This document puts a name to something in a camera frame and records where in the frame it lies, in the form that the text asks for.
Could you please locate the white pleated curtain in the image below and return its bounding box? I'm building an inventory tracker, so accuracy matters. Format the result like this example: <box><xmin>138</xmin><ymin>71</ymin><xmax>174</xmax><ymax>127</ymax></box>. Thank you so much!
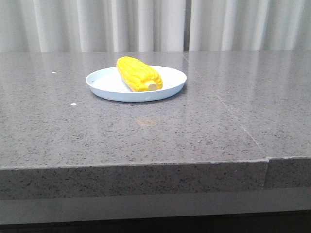
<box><xmin>0</xmin><ymin>0</ymin><xmax>311</xmax><ymax>52</ymax></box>

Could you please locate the yellow plastic corn cob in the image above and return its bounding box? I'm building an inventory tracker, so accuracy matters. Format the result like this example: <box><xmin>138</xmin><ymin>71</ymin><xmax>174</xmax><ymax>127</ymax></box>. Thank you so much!
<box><xmin>116</xmin><ymin>56</ymin><xmax>163</xmax><ymax>92</ymax></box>

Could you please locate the light blue round plate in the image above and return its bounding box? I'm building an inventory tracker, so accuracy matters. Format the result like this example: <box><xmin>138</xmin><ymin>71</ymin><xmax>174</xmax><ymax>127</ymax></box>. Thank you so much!
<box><xmin>86</xmin><ymin>66</ymin><xmax>187</xmax><ymax>103</ymax></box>

